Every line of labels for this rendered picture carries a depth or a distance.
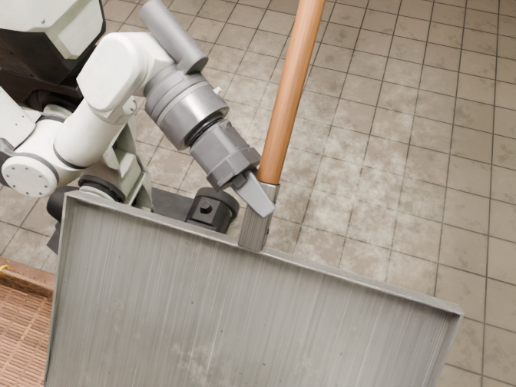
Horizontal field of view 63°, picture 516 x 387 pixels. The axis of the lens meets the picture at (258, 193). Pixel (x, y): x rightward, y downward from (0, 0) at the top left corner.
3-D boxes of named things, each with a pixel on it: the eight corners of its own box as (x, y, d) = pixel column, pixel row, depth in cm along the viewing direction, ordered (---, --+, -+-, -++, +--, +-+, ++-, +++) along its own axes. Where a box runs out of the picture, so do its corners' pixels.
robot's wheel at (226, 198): (183, 196, 180) (219, 195, 168) (188, 186, 182) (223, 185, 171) (210, 220, 193) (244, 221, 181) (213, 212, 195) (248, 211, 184)
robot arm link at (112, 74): (144, 64, 48) (91, 133, 56) (188, 60, 56) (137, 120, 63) (110, 20, 48) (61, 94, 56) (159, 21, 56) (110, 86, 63)
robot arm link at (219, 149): (229, 190, 62) (177, 128, 62) (279, 147, 59) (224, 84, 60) (201, 204, 49) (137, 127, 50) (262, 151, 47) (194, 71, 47)
